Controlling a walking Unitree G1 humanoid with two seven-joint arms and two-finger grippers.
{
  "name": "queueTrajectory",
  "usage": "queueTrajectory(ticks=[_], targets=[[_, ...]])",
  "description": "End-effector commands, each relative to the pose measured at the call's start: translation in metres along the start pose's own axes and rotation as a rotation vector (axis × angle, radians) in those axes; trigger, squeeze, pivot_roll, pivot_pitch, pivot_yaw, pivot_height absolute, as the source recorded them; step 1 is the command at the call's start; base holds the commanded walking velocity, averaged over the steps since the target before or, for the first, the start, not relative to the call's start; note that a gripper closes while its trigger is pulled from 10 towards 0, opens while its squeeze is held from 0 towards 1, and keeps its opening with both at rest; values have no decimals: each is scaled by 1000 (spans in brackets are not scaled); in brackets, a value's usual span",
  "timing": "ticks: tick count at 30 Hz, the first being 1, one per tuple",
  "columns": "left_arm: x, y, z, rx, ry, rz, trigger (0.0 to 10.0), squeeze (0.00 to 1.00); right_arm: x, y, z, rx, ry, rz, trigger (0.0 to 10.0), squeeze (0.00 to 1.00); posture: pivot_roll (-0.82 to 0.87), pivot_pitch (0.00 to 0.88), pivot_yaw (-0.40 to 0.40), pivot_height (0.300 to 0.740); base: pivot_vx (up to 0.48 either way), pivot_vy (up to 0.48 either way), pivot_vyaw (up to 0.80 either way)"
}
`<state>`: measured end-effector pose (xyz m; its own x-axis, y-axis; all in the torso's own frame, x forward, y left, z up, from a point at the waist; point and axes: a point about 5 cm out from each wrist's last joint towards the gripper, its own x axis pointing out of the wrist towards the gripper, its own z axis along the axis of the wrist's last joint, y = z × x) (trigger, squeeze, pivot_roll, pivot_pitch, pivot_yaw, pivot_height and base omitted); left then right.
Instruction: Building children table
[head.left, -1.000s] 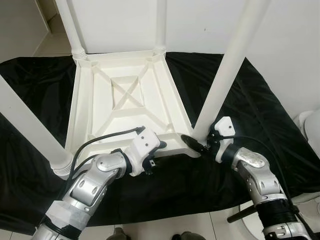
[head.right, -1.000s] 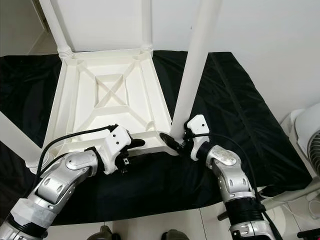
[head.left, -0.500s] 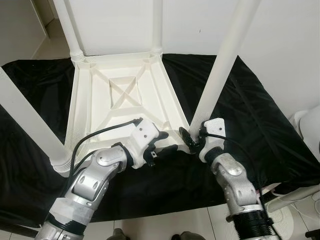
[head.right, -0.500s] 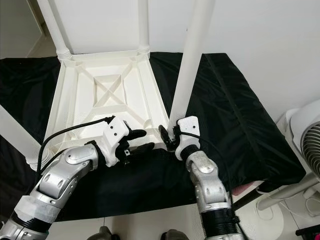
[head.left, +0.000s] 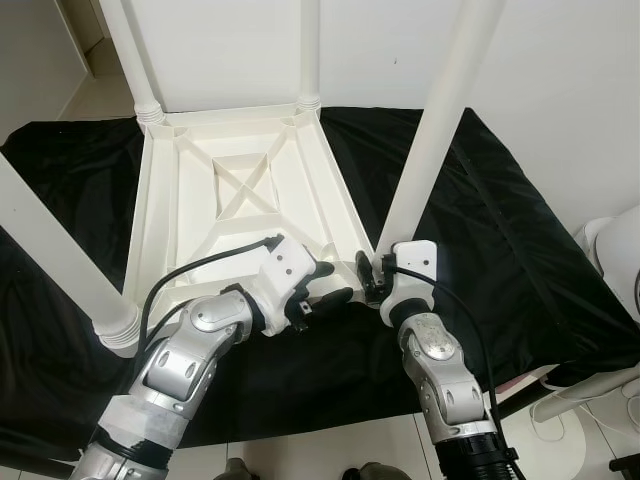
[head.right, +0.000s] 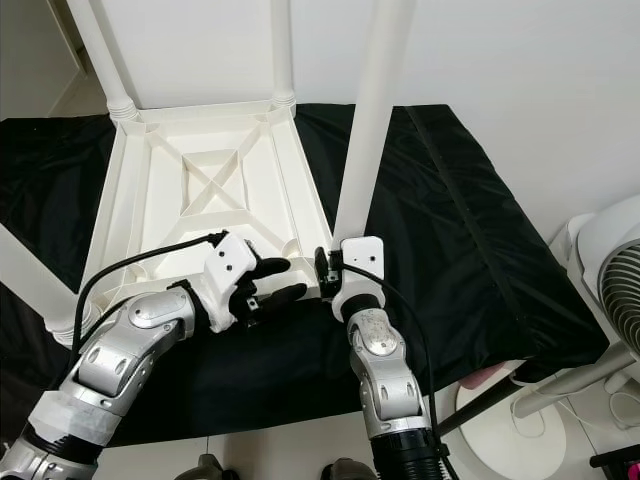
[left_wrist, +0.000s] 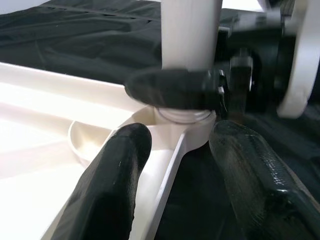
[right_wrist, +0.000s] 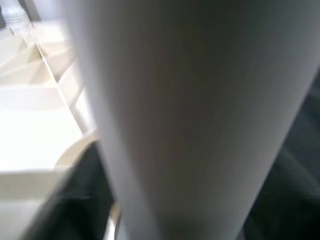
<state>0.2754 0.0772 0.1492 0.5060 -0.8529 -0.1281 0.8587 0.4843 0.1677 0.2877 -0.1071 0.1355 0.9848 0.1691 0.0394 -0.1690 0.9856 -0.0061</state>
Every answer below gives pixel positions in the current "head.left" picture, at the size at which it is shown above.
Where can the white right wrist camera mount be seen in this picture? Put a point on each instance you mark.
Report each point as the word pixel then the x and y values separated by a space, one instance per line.
pixel 415 257

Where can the grey left robot foot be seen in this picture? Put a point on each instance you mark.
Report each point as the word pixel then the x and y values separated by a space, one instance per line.
pixel 235 470

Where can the black table cloth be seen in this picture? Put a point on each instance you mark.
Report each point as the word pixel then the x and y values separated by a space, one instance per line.
pixel 520 250

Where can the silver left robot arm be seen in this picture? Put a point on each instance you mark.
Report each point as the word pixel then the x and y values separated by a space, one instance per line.
pixel 180 360

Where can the white pedestal fan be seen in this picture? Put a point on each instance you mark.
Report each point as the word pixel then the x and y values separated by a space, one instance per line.
pixel 615 250

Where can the white plastic table leg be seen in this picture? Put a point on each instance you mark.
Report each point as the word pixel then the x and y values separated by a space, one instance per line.
pixel 309 50
pixel 125 50
pixel 450 90
pixel 60 255

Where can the grey robot foot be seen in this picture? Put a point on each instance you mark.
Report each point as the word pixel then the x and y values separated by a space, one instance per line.
pixel 370 472
pixel 235 470

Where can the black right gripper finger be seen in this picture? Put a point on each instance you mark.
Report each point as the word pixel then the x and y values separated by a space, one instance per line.
pixel 365 270

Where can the grey right robot foot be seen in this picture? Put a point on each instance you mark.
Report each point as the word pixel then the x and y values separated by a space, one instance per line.
pixel 370 472

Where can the white plastic table top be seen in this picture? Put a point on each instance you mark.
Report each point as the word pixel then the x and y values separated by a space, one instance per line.
pixel 180 230

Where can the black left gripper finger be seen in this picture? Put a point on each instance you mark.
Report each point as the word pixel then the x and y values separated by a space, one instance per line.
pixel 320 271
pixel 335 297

